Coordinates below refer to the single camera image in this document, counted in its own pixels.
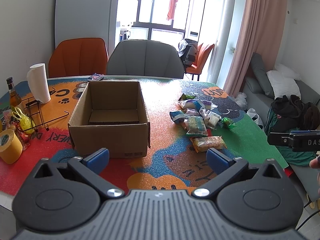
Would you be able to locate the orange cracker package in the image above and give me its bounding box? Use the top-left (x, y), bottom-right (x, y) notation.
top-left (190, 136), bottom-right (227, 152)

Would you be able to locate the small green candy pack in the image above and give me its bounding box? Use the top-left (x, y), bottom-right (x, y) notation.
top-left (220, 117), bottom-right (235, 130)

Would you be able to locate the green teal biscuit pack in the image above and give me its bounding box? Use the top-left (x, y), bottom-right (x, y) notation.
top-left (184, 116), bottom-right (208, 137)

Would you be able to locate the blue snack packet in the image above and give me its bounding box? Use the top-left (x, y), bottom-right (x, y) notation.
top-left (169, 110), bottom-right (187, 124)

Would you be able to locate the clear pack white cake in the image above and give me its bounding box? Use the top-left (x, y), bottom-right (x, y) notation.
top-left (199, 108), bottom-right (221, 129)

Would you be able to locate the green candy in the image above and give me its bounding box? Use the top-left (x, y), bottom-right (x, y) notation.
top-left (178, 93), bottom-right (196, 101)

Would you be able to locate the person right hand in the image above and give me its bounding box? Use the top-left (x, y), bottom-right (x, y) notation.
top-left (309, 155), bottom-right (320, 185)

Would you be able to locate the green garment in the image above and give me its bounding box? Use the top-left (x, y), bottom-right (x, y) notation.
top-left (264, 108), bottom-right (317, 166)

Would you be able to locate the black clothes pile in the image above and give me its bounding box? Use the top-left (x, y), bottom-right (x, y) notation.
top-left (271, 95), bottom-right (319, 133)

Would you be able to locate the white plastic bag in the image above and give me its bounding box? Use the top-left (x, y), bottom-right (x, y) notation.
top-left (246, 108), bottom-right (264, 129)

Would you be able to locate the brown cardboard box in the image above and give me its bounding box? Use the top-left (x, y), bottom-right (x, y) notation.
top-left (68, 81), bottom-right (150, 158)

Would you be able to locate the grey sofa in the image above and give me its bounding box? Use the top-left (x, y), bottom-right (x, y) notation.
top-left (243, 53), bottom-right (319, 202)

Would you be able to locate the white pillow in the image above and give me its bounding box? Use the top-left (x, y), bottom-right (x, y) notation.
top-left (266, 63), bottom-right (301, 99)

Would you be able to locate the colourful cartoon table mat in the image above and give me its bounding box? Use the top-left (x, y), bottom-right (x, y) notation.
top-left (1, 77), bottom-right (287, 195)

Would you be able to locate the purple label white cake pack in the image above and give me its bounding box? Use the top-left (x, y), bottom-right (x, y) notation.
top-left (178, 99), bottom-right (217, 111)

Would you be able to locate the yellow plastic bag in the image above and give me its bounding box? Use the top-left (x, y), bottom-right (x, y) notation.
top-left (11, 106), bottom-right (35, 135)

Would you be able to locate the yellow tape roll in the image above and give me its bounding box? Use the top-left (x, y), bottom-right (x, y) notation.
top-left (0, 129), bottom-right (23, 164)

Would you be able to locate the small purple tissue pack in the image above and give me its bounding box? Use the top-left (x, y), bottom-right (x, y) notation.
top-left (87, 73), bottom-right (104, 82)

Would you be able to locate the glass bottle amber liquid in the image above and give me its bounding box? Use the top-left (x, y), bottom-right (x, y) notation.
top-left (7, 77), bottom-right (25, 113)

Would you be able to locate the white paper towel roll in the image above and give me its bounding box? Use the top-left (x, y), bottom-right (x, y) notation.
top-left (27, 63), bottom-right (51, 104)

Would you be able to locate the orange dining chair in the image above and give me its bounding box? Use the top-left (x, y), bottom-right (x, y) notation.
top-left (48, 38), bottom-right (108, 78)

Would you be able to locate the far orange chair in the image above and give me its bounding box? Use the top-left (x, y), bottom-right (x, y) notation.
top-left (186, 43), bottom-right (215, 81)

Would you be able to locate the grey dining chair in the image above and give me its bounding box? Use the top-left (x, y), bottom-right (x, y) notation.
top-left (107, 40), bottom-right (184, 79)

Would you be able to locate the dark backpack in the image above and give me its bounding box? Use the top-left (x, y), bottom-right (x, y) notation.
top-left (178, 38), bottom-right (198, 67)

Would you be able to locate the pink curtain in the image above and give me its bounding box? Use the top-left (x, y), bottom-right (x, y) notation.
top-left (223, 0), bottom-right (287, 95)

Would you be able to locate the red hanging garment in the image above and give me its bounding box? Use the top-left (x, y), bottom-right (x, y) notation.
top-left (167, 0), bottom-right (178, 20)

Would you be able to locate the black wire rack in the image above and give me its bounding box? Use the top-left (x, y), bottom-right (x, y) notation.
top-left (22, 97), bottom-right (77, 132)

